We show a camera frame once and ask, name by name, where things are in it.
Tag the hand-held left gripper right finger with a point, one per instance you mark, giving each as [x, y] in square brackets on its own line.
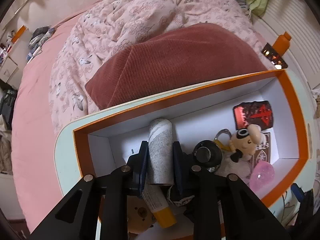
[178, 165]

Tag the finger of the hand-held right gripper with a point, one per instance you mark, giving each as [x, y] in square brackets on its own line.
[298, 192]

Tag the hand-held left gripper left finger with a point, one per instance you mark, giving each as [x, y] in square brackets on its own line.
[143, 165]

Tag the speckled grey paper roll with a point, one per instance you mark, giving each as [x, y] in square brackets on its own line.
[160, 150]

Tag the orange cardboard box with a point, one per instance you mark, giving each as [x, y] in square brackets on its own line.
[200, 120]

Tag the brown plush toy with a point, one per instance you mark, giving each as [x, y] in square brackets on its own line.
[140, 215]

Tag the brown card box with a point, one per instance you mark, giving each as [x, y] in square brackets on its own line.
[263, 155]

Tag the translucent pink ball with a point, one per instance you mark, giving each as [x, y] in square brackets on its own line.
[262, 176]

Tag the white tube with yellow cap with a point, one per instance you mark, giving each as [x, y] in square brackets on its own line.
[157, 205]

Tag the small cream plush doll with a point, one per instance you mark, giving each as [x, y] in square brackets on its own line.
[246, 142]

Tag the light green lap table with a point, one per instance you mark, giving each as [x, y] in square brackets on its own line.
[65, 160]

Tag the red and black card pack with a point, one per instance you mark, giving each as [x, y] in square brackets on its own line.
[252, 116]

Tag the beige cloth pile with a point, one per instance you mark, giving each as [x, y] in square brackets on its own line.
[316, 102]

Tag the pink bed sheet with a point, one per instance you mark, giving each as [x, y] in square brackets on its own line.
[32, 105]

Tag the dark glossy card pack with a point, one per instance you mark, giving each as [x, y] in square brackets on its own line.
[273, 56]

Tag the pink floral duvet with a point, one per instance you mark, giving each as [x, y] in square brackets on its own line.
[125, 17]

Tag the dark grey bag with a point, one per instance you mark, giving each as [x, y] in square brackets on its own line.
[7, 102]

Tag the orange bottle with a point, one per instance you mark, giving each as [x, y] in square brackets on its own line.
[281, 42]

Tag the blue white patterned pouch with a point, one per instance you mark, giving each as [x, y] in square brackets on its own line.
[37, 45]

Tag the white nightstand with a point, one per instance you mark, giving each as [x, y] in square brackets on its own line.
[8, 65]

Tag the dark grey bundle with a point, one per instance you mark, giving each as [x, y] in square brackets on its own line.
[41, 31]

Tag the white louvered door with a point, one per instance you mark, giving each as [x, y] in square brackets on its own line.
[295, 17]

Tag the cluster of small bottles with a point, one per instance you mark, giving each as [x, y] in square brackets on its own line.
[5, 47]

